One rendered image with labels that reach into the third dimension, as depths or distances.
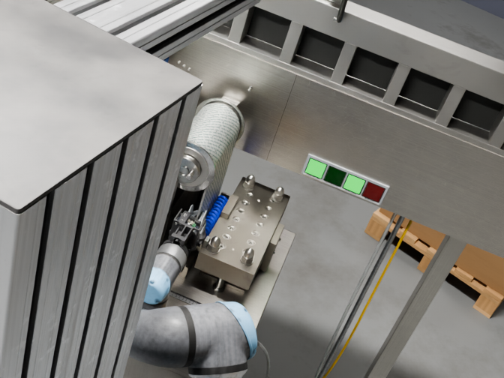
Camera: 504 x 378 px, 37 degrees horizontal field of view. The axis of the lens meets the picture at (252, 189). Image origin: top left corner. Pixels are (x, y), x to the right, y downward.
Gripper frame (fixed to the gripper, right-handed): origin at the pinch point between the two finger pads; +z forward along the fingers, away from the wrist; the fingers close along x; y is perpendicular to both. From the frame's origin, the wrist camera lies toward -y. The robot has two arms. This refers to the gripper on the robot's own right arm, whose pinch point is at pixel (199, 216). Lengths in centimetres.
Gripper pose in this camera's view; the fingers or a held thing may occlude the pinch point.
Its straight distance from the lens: 201.3
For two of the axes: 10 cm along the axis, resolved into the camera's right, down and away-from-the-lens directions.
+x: -9.2, -3.8, 0.8
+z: 2.8, -5.1, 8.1
